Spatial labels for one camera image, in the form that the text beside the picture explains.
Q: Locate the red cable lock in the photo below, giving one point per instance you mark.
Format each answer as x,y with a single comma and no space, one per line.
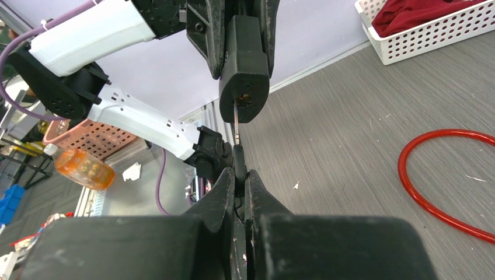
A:
424,203

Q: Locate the orange plastic basket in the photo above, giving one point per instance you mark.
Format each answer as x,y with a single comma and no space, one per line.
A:
100,140

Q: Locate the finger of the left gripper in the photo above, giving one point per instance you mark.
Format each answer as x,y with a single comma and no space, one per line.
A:
268,17
205,27

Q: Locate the black-headed key bunch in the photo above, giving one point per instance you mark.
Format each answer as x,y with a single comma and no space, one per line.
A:
239,163

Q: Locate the white plastic perforated basket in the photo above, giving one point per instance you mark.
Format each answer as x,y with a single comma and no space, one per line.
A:
458,26

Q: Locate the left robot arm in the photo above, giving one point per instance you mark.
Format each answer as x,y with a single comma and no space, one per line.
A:
58,60

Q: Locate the red cloth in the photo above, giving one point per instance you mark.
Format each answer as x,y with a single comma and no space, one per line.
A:
399,15

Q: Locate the orange drink bottle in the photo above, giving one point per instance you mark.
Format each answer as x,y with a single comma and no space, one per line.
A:
81,167

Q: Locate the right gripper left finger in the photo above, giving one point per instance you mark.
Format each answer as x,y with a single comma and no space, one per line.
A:
194,245

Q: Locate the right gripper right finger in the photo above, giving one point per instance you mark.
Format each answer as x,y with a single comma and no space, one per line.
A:
283,245

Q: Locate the black padlock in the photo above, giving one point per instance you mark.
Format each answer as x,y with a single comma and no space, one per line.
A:
245,75

